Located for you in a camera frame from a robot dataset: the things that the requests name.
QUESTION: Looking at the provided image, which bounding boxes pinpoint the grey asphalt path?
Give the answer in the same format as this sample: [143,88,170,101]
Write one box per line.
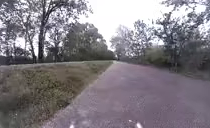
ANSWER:
[40,60,210,128]

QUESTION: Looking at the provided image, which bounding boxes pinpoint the grass verge with leaves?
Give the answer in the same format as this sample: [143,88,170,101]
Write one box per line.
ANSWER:
[0,59,114,128]

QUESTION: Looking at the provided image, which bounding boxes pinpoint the row of trees and bushes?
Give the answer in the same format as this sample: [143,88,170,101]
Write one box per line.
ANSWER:
[109,0,210,81]

